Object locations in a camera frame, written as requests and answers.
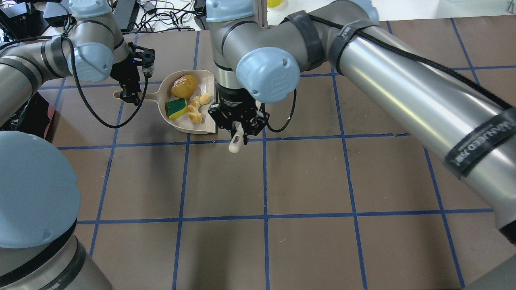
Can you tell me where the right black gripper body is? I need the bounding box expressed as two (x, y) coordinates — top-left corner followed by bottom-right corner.
(208, 87), (268, 145)

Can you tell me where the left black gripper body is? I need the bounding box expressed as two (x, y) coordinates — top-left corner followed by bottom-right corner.
(111, 43), (156, 106)

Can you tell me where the white hand brush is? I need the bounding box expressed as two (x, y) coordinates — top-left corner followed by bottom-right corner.
(228, 122), (244, 153)

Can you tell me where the beige plastic dustpan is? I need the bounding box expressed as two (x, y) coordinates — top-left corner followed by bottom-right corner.
(113, 70), (218, 135)

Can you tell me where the curved bread piece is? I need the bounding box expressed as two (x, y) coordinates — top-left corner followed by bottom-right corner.
(187, 93), (212, 124)

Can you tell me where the yellow potato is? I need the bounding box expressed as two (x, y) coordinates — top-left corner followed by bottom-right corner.
(170, 74), (198, 99)

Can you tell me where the green yellow sponge piece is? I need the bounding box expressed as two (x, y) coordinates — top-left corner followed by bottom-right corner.
(166, 98), (188, 120)

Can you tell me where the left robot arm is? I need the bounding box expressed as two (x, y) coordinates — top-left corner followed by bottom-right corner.
(0, 0), (155, 290)

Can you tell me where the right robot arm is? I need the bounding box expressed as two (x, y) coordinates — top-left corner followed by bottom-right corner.
(205, 0), (515, 244)

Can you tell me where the black lined trash bin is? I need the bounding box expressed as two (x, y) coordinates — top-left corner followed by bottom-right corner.
(0, 92), (55, 140)

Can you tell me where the aluminium frame post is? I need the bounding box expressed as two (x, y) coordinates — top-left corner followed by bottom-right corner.
(254, 0), (269, 28)

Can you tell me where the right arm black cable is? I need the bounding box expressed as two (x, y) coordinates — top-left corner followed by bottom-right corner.
(266, 14), (516, 133)

